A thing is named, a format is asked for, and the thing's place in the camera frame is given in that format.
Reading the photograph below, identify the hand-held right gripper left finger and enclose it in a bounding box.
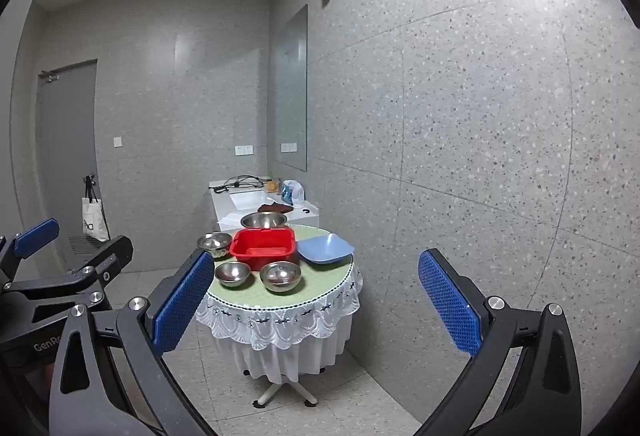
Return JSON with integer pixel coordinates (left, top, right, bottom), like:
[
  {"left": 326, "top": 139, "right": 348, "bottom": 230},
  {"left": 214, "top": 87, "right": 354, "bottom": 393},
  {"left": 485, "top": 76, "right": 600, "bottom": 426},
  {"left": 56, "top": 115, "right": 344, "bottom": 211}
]
[{"left": 49, "top": 248, "right": 216, "bottom": 436}]

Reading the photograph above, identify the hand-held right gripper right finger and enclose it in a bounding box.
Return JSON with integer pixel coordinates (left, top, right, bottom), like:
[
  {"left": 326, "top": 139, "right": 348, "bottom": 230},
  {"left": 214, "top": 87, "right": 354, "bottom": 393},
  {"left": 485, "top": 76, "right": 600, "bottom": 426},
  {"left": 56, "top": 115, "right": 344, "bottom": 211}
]
[{"left": 417, "top": 247, "right": 583, "bottom": 436}]

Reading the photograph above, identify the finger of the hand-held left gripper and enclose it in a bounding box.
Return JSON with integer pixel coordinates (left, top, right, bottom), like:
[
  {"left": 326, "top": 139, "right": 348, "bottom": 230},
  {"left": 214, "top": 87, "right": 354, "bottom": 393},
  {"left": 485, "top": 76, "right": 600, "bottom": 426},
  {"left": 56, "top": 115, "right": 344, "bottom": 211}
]
[
  {"left": 0, "top": 235, "right": 135, "bottom": 317},
  {"left": 0, "top": 217, "right": 61, "bottom": 288}
]

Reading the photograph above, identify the small steel bowl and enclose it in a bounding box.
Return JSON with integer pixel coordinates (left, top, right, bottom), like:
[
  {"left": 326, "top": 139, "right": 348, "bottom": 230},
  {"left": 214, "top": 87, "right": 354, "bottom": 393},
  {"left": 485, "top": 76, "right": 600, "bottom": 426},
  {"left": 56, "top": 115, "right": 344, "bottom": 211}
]
[
  {"left": 214, "top": 261, "right": 252, "bottom": 288},
  {"left": 259, "top": 261, "right": 304, "bottom": 293},
  {"left": 196, "top": 232, "right": 234, "bottom": 260}
]

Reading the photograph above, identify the red plastic basin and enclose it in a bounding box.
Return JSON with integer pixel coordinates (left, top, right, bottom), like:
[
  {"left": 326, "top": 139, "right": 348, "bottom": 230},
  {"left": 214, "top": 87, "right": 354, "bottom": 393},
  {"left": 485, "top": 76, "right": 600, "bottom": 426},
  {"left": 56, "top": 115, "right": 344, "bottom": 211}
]
[{"left": 229, "top": 227, "right": 299, "bottom": 271}]

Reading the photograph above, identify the large steel bowl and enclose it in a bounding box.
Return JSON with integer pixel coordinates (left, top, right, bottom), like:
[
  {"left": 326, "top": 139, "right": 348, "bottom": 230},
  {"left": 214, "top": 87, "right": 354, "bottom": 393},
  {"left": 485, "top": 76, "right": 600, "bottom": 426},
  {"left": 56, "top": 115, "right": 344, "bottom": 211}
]
[{"left": 240, "top": 211, "right": 289, "bottom": 231}]

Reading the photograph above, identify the blue square plate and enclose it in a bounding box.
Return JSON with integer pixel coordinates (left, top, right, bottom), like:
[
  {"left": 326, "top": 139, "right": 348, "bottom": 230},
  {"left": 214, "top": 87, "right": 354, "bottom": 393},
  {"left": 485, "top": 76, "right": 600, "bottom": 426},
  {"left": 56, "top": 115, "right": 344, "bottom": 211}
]
[{"left": 296, "top": 236, "right": 356, "bottom": 265}]

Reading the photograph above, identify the door vent grille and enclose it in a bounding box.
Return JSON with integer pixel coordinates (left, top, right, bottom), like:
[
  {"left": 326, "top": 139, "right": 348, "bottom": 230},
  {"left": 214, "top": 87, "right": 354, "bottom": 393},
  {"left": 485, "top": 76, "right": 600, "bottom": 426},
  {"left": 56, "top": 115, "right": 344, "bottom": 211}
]
[{"left": 67, "top": 235, "right": 108, "bottom": 258}]

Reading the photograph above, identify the white tote bag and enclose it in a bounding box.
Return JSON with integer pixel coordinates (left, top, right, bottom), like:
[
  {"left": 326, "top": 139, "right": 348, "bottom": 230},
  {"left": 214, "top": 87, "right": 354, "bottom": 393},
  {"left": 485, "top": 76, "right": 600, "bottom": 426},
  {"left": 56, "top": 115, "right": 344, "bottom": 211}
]
[{"left": 81, "top": 173, "right": 111, "bottom": 242}]

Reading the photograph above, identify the white paper sheet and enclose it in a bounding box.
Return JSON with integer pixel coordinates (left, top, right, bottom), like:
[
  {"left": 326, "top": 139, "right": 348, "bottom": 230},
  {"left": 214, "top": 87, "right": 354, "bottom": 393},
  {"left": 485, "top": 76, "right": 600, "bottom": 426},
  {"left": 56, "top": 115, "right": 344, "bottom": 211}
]
[{"left": 220, "top": 213, "right": 248, "bottom": 233}]

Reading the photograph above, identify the grey door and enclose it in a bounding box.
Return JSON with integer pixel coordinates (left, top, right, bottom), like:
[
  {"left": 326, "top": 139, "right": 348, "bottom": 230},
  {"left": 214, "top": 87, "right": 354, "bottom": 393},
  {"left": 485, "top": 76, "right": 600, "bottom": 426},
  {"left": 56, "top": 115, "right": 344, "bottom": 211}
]
[{"left": 35, "top": 60, "right": 98, "bottom": 272}]

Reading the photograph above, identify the round table with lace cloth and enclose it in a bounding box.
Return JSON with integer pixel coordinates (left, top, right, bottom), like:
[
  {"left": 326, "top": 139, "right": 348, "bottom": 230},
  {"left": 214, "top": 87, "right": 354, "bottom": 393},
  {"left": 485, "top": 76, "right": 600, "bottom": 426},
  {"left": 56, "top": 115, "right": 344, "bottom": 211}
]
[{"left": 194, "top": 223, "right": 363, "bottom": 384}]

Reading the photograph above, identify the white sink counter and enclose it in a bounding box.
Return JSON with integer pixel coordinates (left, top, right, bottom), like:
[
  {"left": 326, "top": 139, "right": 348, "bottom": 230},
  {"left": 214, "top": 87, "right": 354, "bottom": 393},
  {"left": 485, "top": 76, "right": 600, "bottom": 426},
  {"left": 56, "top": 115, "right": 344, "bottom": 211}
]
[{"left": 209, "top": 178, "right": 320, "bottom": 237}]

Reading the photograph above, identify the white metal table base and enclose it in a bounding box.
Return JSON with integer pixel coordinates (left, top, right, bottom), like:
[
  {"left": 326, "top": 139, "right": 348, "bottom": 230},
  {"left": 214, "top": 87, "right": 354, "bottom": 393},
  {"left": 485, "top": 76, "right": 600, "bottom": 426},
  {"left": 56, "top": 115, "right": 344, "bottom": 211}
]
[{"left": 241, "top": 368, "right": 326, "bottom": 409}]

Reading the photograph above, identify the blue white plastic bag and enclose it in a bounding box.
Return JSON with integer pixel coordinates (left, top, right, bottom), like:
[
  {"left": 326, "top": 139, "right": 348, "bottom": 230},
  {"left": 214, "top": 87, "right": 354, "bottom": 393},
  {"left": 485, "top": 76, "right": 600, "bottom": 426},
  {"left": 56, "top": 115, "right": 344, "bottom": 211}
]
[{"left": 281, "top": 180, "right": 307, "bottom": 208}]

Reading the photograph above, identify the black cable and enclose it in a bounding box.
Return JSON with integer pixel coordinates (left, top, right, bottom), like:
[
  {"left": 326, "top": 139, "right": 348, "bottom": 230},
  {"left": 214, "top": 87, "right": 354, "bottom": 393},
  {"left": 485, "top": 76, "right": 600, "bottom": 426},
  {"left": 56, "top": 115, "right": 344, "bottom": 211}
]
[{"left": 214, "top": 175, "right": 266, "bottom": 193}]

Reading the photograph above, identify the wall mirror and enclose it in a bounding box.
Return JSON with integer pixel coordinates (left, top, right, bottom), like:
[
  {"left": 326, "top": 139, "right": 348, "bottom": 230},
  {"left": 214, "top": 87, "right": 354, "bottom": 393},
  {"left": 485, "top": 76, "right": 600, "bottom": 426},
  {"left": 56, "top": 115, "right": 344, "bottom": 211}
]
[{"left": 274, "top": 5, "right": 308, "bottom": 173}]

